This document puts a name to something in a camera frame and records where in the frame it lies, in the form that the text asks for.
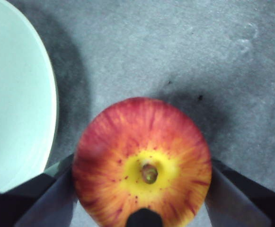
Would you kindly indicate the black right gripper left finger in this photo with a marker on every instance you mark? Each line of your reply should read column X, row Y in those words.
column 33, row 203

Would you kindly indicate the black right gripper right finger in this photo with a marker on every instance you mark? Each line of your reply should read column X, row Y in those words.
column 246, row 203

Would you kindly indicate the green plate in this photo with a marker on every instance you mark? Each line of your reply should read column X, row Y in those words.
column 16, row 94

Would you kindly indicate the red yellow apple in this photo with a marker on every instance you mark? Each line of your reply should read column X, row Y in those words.
column 142, row 165

